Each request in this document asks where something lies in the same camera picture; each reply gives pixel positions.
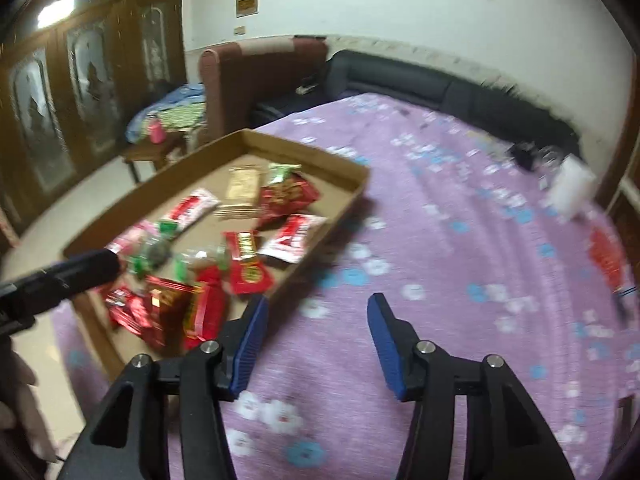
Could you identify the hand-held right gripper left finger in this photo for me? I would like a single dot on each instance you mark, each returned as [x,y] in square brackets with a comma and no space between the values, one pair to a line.
[250,345]

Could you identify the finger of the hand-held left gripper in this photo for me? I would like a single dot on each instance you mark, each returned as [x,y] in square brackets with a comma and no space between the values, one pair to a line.
[75,275]

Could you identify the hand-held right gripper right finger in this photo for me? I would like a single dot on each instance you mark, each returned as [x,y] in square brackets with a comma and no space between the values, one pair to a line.
[385,345]

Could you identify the red cartoon snack packet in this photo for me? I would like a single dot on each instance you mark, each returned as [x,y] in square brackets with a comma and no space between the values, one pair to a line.
[207,310]

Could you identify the green white candy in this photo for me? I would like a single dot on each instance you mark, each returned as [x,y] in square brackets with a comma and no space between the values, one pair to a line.
[150,254]

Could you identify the green clear candy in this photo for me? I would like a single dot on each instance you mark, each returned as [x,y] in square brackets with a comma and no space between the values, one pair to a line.
[200,260]

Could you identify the small white red snack packet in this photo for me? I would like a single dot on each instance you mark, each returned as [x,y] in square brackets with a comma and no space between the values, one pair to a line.
[292,237]

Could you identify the red gold snack packet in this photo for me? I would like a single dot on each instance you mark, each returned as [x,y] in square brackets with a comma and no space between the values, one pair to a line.
[287,200]

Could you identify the beige cracker packet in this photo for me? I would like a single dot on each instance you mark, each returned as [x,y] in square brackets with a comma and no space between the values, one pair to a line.
[242,187]

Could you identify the cardboard box tray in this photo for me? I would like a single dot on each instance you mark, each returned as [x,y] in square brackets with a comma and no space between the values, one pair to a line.
[210,170]

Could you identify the person's left hand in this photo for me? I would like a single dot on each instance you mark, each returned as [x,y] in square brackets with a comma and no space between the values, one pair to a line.
[22,400]

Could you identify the pink snack packet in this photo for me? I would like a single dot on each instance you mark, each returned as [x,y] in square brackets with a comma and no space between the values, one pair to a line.
[130,237]

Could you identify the red candy with gold seal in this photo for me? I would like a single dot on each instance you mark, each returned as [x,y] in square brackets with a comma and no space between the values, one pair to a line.
[247,270]

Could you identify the dark red foil snack packet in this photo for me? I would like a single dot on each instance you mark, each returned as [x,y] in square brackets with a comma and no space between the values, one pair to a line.
[167,305]

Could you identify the purple floral tablecloth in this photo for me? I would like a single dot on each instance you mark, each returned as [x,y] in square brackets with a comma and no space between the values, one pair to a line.
[450,260]

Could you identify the long white red snack packet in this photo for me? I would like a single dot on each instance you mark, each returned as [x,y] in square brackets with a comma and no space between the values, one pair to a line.
[192,210]

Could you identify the small wooden side table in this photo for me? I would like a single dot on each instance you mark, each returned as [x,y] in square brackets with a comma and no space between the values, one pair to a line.
[150,152]

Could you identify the pink cup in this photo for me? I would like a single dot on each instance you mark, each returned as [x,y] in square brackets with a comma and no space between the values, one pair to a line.
[156,131]

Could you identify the wooden wardrobe with glass doors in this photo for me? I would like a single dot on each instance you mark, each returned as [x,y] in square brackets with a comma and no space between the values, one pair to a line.
[90,85]

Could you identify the pile of blue green cloth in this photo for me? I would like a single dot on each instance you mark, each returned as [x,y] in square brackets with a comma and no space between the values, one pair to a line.
[175,107]

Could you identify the small black device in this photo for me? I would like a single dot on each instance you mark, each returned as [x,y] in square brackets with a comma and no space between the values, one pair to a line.
[524,156]

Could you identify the red transparent bag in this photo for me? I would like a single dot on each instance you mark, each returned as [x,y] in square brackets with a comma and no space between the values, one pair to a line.
[607,255]

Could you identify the white plastic jar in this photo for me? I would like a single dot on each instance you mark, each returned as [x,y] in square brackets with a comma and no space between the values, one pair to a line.
[570,190]

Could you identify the brown upholstered chair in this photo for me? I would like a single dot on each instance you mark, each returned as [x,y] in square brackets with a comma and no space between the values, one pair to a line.
[240,80]

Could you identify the black leather sofa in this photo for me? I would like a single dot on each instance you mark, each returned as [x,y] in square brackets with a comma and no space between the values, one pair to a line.
[400,80]

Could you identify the wall socket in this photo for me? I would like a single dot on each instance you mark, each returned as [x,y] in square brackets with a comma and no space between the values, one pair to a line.
[240,30]

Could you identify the yellow wall plaque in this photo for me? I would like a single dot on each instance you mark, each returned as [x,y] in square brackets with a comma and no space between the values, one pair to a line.
[246,2]

